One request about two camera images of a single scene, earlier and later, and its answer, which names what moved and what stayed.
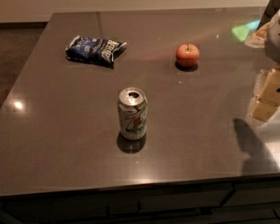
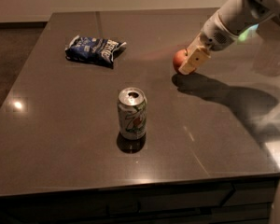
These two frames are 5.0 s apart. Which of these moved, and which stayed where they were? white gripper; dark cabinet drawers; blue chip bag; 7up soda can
Moved: white gripper
Stayed: 7up soda can; dark cabinet drawers; blue chip bag
